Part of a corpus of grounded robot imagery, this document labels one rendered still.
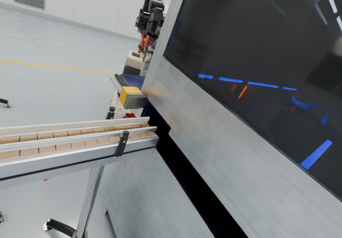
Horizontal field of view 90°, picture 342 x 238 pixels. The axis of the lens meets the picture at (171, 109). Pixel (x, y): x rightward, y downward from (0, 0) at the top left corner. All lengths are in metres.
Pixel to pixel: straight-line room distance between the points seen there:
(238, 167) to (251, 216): 0.12
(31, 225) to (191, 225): 1.08
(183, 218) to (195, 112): 0.38
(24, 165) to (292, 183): 0.62
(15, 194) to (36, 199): 0.13
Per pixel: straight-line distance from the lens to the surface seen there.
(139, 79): 1.24
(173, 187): 0.70
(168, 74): 0.65
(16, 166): 0.58
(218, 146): 0.51
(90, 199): 0.93
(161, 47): 0.70
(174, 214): 0.74
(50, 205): 1.56
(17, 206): 1.59
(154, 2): 1.14
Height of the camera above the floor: 1.37
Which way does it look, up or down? 28 degrees down
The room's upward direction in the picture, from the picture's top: 25 degrees clockwise
